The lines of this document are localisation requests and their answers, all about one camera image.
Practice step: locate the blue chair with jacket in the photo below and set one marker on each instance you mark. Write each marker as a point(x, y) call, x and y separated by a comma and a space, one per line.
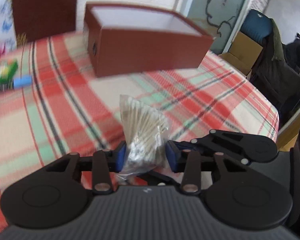
point(270, 73)

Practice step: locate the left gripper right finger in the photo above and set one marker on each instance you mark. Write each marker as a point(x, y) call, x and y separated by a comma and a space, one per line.
point(234, 193)

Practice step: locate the brown shoe box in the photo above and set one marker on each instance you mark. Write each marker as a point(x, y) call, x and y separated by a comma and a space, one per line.
point(128, 38)

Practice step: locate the blue capped marker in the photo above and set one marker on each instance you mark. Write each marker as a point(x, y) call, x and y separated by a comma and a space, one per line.
point(16, 83)

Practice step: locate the open cardboard box floor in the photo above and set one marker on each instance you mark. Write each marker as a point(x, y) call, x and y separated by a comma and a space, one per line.
point(243, 53)

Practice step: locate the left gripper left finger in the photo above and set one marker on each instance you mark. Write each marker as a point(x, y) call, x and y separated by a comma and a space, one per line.
point(61, 191)

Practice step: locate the green box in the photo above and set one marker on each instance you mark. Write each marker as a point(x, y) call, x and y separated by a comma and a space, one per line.
point(8, 69)

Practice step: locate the bag of white beads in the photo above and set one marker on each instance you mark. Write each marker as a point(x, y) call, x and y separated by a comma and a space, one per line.
point(146, 131)

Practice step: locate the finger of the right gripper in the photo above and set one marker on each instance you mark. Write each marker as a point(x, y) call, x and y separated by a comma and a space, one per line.
point(254, 148)

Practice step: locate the person in black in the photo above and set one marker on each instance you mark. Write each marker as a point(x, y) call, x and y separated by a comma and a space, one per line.
point(292, 54)

